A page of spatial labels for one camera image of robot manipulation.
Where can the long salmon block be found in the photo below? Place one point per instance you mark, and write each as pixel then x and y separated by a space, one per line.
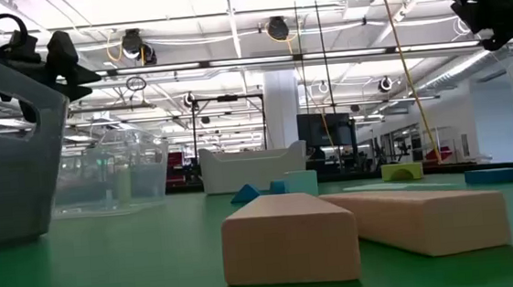
pixel 289 242

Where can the mint cube block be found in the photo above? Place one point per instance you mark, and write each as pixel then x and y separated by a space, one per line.
pixel 302 183

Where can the black monitor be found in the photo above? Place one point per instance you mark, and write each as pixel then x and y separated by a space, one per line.
pixel 315 129

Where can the black gantry frame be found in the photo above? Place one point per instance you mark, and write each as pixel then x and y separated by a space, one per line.
pixel 227 98

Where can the white pillar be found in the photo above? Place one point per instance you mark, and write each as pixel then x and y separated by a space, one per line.
pixel 281 109

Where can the blue triangle block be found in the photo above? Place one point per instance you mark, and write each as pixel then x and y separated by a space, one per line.
pixel 245 195

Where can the red object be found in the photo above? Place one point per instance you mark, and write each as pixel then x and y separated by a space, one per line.
pixel 441 154

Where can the ceiling light bar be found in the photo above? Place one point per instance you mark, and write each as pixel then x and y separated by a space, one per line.
pixel 159 68
pixel 437 46
pixel 250 61
pixel 346 53

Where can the clear plastic bin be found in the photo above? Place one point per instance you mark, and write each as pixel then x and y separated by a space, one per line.
pixel 104 192

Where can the short salmon block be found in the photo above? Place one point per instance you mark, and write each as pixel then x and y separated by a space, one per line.
pixel 428 221

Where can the blue rectangular block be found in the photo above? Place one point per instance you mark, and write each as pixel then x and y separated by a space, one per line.
pixel 493 176

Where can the blue cube block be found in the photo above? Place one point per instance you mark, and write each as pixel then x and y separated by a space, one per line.
pixel 277 187

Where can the silver ventilation duct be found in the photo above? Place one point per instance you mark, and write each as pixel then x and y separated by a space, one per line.
pixel 457 70

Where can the red cabinet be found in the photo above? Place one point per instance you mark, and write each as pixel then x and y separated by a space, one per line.
pixel 176 168

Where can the dark grey translucent bin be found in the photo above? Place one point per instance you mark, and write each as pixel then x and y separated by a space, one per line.
pixel 7 181

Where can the black table frame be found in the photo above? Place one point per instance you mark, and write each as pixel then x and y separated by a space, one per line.
pixel 360 176

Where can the yellow-green arch block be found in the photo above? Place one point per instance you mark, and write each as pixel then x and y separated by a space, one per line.
pixel 391 170

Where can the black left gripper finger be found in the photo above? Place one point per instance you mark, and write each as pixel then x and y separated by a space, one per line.
pixel 63 53
pixel 76 91

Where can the white bin with curved rim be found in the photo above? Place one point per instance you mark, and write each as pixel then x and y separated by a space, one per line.
pixel 254 171

